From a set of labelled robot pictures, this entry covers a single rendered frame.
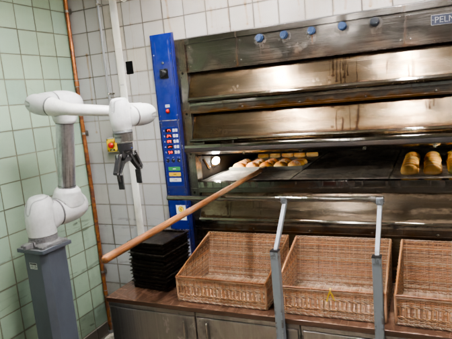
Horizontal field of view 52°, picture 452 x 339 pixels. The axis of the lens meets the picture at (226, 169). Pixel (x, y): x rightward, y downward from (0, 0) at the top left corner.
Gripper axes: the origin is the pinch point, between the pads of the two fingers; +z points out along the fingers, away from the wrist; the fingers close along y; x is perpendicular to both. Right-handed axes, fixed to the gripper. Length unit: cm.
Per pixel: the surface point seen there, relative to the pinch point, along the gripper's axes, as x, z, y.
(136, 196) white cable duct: -61, 27, -78
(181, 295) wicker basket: -2, 74, -32
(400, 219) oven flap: 112, 41, -87
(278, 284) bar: 62, 57, -25
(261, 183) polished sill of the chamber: 32, 20, -85
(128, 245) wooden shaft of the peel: 30, 14, 42
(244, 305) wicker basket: 36, 77, -36
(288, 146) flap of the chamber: 56, -4, -72
